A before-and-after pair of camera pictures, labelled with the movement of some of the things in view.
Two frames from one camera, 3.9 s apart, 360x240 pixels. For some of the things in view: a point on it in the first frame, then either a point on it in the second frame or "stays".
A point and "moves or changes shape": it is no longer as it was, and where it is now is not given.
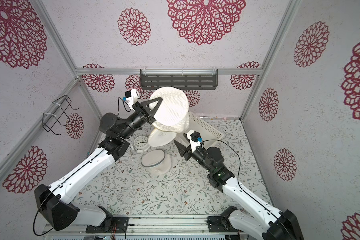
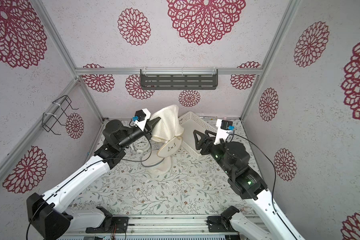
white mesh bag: x=173 y=114 moves or changes shape
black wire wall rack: x=49 y=120 stays
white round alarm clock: x=141 y=144 stays
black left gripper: x=139 y=110 → x=149 y=128
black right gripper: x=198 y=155 → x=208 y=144
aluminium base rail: x=189 y=227 stays
